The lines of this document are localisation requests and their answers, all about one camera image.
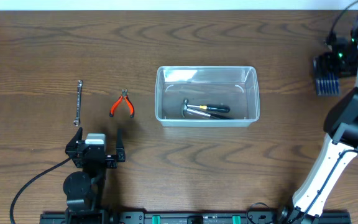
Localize yellow black screwdriver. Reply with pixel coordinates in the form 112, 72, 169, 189
187, 105, 231, 113

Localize precision screwdriver set case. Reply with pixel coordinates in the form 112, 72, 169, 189
314, 73, 341, 96

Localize clear plastic container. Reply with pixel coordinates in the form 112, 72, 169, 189
155, 66, 260, 128

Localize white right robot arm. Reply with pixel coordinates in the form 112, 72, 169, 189
277, 16, 358, 223

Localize silver combination wrench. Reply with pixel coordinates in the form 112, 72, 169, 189
73, 80, 83, 126

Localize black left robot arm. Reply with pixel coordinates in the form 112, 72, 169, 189
63, 128, 126, 212

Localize orange handled pliers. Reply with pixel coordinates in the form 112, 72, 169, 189
109, 88, 135, 119

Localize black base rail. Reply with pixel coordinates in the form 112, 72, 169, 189
39, 208, 352, 224

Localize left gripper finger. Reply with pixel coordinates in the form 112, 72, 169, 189
116, 129, 125, 154
67, 127, 83, 149

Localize claw hammer black handle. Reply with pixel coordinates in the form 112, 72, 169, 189
180, 99, 231, 119

